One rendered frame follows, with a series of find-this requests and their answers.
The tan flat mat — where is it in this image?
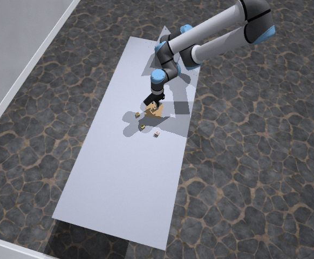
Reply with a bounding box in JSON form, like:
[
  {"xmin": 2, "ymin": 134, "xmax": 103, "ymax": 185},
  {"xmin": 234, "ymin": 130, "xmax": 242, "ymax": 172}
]
[{"xmin": 145, "ymin": 103, "xmax": 163, "ymax": 119}]

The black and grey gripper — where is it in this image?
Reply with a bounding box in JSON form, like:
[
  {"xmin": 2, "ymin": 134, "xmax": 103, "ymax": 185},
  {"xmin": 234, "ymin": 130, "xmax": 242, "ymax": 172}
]
[{"xmin": 152, "ymin": 89, "xmax": 165, "ymax": 110}]

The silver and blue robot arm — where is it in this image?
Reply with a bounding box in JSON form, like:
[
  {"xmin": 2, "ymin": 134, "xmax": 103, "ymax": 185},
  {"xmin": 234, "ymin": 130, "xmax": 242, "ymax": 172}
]
[{"xmin": 143, "ymin": 0, "xmax": 275, "ymax": 106}]

